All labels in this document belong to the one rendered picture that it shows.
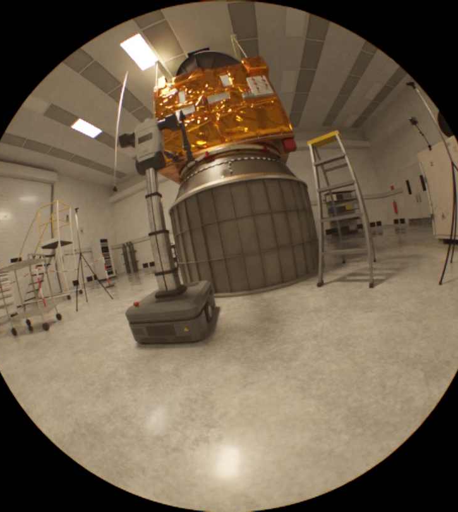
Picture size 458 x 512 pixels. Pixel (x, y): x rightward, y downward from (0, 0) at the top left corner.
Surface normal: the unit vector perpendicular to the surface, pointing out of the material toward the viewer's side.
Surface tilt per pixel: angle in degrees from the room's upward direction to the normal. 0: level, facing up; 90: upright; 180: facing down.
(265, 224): 90
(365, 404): 0
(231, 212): 90
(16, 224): 90
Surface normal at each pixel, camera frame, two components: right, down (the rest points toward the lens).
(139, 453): -0.19, -0.98
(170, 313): -0.04, 0.09
